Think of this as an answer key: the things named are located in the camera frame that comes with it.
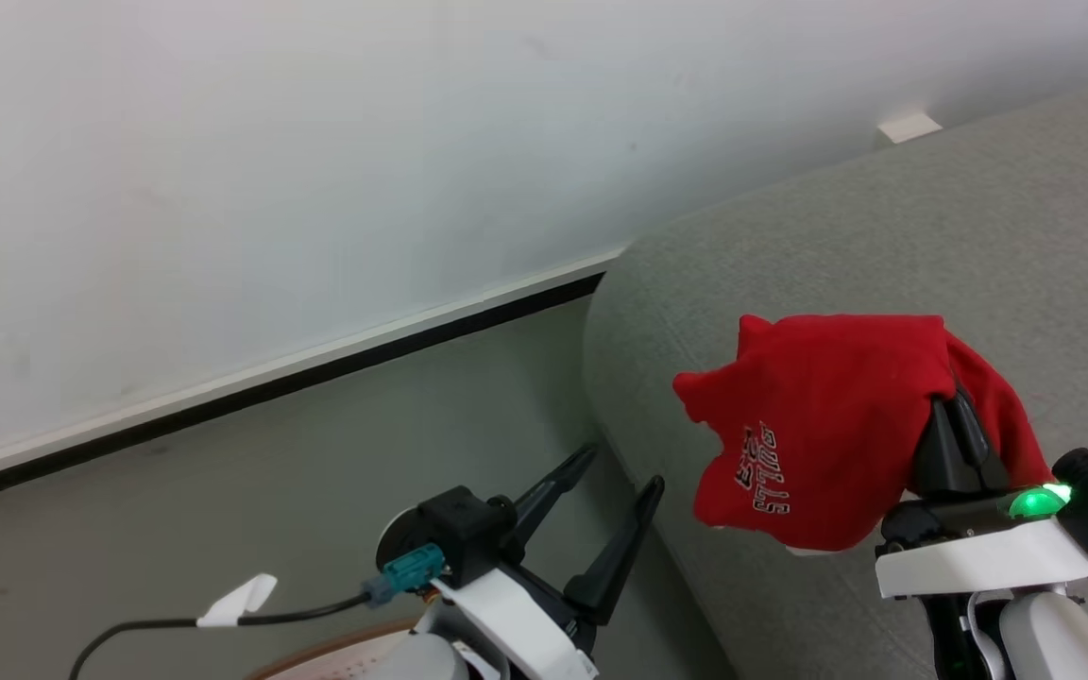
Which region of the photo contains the red garment with white print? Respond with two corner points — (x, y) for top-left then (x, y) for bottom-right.
(672, 314), (1057, 553)

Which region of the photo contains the black and white baseboard strip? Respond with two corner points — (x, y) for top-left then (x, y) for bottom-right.
(0, 247), (628, 513)

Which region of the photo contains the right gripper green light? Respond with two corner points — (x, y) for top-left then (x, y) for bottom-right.
(874, 382), (1088, 601)

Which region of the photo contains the small white block at wall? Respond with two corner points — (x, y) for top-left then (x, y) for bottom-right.
(876, 112), (944, 146)

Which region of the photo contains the black cable with white tag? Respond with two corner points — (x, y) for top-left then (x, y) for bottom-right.
(67, 572), (377, 680)

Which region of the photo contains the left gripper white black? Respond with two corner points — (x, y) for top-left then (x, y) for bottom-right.
(416, 444), (666, 680)

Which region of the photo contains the grey-green fabric sofa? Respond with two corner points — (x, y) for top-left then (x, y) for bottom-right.
(582, 74), (1088, 680)

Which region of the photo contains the teal connector on left gripper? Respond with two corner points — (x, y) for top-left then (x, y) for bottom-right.
(361, 544), (447, 607)

